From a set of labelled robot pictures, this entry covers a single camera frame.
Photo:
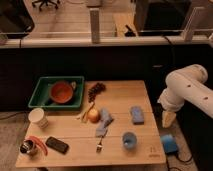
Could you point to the small metal cup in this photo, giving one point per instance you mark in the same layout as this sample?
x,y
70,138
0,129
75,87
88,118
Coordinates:
x,y
28,147

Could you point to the blue cup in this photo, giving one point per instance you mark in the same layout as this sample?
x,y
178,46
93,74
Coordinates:
x,y
129,140

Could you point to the blue cloth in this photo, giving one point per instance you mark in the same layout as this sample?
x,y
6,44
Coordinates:
x,y
105,121

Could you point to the black phone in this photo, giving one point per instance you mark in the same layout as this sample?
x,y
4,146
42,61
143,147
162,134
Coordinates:
x,y
57,145

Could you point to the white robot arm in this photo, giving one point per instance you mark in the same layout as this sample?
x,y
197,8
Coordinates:
x,y
186,84

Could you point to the bunch of dark grapes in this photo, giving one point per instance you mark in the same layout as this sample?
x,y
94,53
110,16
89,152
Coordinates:
x,y
95,90

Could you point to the banana peel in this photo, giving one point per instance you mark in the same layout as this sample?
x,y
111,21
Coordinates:
x,y
83,114

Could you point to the black office chair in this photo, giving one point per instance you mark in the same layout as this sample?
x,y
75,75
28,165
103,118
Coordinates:
x,y
46,2

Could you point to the black monitor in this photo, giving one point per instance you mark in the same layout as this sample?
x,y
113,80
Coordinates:
x,y
160,14

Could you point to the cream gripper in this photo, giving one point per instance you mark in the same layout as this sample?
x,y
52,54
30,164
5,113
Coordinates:
x,y
168,118

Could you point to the metal fork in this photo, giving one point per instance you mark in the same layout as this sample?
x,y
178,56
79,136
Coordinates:
x,y
99,145

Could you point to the blue sponge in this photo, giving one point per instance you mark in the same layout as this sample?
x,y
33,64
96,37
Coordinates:
x,y
137,115

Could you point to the white paper cup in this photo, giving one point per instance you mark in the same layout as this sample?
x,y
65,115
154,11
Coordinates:
x,y
37,116

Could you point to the blue box on floor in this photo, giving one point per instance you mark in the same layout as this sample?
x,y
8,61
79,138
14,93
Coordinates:
x,y
169,144

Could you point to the orange bowl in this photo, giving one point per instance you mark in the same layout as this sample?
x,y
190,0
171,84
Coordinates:
x,y
61,92

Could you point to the green plastic bin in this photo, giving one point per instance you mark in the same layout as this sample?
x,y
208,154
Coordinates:
x,y
40,96

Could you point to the small object in bin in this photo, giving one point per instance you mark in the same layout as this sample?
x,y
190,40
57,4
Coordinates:
x,y
73,85

